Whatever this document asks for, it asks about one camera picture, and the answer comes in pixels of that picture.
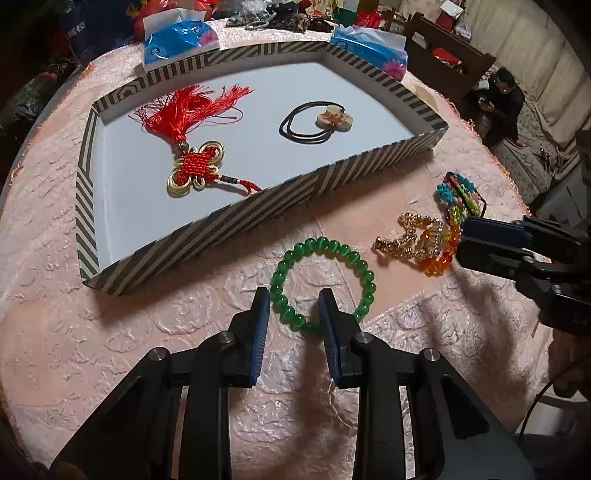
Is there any colorful bead hair tie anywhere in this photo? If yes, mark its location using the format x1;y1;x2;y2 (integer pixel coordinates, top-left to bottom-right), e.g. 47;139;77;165
434;171;488;220

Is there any person's right hand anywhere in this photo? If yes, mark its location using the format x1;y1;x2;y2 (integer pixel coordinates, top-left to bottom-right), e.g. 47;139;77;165
548;329;590;400

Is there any gold chain ornament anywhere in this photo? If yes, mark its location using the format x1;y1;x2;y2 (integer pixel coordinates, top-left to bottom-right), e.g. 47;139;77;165
373;212;446;262

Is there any black plastic bag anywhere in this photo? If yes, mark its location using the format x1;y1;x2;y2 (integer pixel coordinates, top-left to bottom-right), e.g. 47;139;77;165
1;57;77;138

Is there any left blue tissue pack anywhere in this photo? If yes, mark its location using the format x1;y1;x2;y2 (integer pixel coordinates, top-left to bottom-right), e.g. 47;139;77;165
141;8;221;71

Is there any orange yellow bead bracelet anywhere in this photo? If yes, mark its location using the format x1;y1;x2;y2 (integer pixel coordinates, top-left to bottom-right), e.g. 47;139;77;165
417;204;463;278

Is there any seated person in black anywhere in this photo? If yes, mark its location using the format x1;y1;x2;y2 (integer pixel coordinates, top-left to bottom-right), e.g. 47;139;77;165
477;67;525;147

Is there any dark blue paper bag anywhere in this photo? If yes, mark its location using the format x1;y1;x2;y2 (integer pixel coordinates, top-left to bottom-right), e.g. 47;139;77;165
64;0;141;64

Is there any red Chinese knot tassel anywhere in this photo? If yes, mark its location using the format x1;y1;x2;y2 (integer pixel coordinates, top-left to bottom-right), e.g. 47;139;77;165
132;84;264;198

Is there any pink embossed tablecloth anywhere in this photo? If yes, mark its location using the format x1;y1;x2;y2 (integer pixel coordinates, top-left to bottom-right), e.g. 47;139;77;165
1;45;551;479

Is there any black cable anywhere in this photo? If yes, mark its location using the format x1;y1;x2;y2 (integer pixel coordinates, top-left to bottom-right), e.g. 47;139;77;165
519;354;591;437

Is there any blue tissue pack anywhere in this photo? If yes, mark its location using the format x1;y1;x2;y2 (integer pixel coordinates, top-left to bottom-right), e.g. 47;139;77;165
329;26;408;82
141;8;221;71

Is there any green bead bracelet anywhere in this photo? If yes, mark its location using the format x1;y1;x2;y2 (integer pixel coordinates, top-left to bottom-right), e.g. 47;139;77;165
269;235;377;339

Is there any right blue tissue pack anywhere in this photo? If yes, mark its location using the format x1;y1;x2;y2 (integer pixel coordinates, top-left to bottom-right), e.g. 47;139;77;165
329;26;408;82

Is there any brown hair tie flower charm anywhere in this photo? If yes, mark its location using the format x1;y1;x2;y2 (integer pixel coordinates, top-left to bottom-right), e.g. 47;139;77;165
279;101;353;145

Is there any striped cardboard tray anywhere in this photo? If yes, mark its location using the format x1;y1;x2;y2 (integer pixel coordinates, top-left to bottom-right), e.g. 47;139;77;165
75;41;448;295

